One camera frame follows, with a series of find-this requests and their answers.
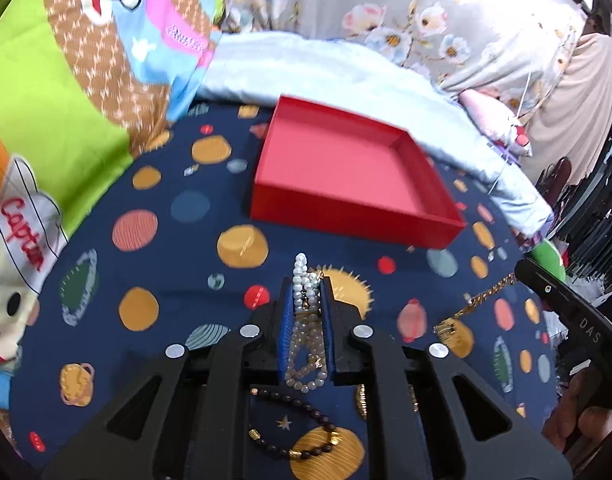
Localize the navy planet print blanket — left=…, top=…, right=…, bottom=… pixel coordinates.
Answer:
left=10, top=105, right=571, bottom=479

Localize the beige curtain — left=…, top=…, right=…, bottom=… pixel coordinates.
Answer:
left=522, top=34, right=612, bottom=184

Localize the red jewelry box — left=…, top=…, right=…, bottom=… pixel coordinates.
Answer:
left=251, top=96, right=466, bottom=249

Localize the dark bead bracelet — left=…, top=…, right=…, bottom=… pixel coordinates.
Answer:
left=247, top=384, right=343, bottom=462

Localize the person's right hand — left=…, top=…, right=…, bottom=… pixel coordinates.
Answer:
left=541, top=368, right=612, bottom=452

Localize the white pearl bracelet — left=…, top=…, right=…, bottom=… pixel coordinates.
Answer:
left=283, top=251, right=330, bottom=394

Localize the gold woven bangle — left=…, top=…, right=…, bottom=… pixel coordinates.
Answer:
left=355, top=384, right=419, bottom=420

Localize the light blue duvet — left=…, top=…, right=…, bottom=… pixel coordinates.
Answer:
left=197, top=32, right=553, bottom=237

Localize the gold chain necklace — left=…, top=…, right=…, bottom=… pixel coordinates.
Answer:
left=433, top=272, right=519, bottom=344

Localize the dark chair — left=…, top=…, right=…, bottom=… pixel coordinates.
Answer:
left=535, top=157, right=572, bottom=207

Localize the pink white plush pillow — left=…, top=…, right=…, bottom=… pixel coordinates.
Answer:
left=458, top=89, right=533, bottom=158

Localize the colourful monkey cartoon quilt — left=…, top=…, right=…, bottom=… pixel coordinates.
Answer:
left=0, top=0, right=222, bottom=406

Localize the grey floral bedsheet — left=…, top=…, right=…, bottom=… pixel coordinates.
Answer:
left=223, top=0, right=586, bottom=112

